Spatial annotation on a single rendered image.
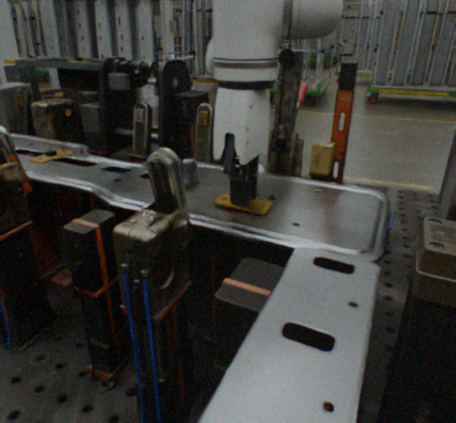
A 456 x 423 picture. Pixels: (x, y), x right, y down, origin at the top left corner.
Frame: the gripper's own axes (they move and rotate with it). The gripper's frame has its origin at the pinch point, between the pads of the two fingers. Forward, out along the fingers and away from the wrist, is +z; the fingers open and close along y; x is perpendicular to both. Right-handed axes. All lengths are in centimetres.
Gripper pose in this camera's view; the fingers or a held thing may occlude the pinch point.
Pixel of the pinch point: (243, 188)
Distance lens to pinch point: 55.7
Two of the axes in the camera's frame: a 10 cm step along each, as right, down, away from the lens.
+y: -4.3, 3.6, -8.3
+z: 0.0, 9.2, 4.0
